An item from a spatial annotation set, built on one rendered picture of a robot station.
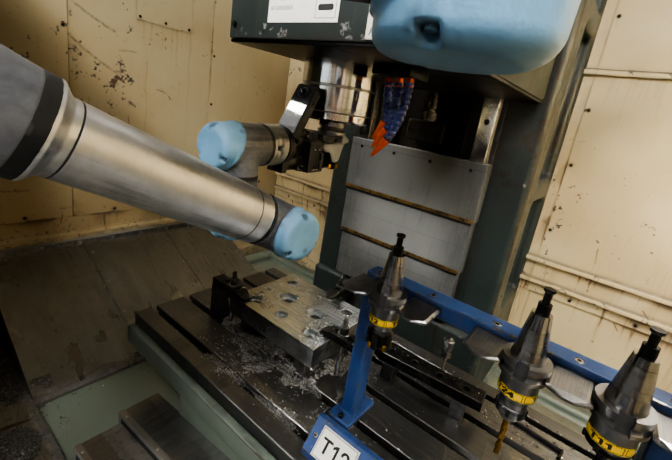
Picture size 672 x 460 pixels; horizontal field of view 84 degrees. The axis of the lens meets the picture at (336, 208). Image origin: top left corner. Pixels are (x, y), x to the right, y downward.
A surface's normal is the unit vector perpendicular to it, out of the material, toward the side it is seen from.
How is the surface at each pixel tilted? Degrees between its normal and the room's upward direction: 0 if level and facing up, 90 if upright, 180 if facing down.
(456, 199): 90
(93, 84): 90
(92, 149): 86
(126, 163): 86
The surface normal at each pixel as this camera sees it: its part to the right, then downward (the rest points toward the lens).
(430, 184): -0.62, 0.14
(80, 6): 0.77, 0.28
